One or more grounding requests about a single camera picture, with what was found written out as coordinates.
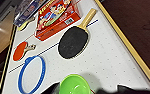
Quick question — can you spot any yellow white-top game table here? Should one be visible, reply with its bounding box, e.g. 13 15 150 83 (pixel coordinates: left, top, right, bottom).
0 0 150 94

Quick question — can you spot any red game box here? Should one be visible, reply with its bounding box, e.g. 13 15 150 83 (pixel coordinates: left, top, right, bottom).
34 0 83 42

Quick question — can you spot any orange game paddle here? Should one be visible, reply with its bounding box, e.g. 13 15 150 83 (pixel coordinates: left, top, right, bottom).
12 40 37 62

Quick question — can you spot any black ping pong paddle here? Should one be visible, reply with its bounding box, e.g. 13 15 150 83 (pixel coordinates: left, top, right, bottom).
57 7 98 61

